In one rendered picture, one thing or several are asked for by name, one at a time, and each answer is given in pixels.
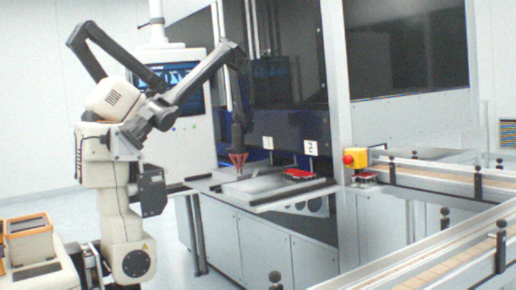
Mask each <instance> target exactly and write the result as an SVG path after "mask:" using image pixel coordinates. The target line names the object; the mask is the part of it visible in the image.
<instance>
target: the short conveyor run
mask: <svg viewBox="0 0 516 290"><path fill-rule="evenodd" d="M411 154H412V155H413V156H411V159H403V158H396V157H394V156H393V155H390V156H382V155H380V159H374V158H372V164H379V165H378V166H374V167H370V168H363V172H371V173H377V182H378V184H383V185H388V186H389V191H385V192H383V193H384V194H389V195H393V196H396V197H404V198H407V199H411V200H416V201H422V202H426V203H430V204H433V205H434V204H437V205H444V206H448V207H452V208H456V209H462V210H466V211H470V212H473V213H482V212H485V211H486V210H488V209H491V208H493V207H495V206H498V205H500V204H502V203H504V202H507V201H508V200H510V199H511V198H514V197H516V171H509V170H504V168H503V165H501V162H503V159H502V158H497V162H498V164H497V166H496V169H489V168H482V167H481V166H480V165H476V166H475V167H471V166H464V165H457V164H445V163H437V162H431V161H423V160H418V157H417V156H415V155H416V154H417V151H416V150H413V151H412V152H411Z"/></svg>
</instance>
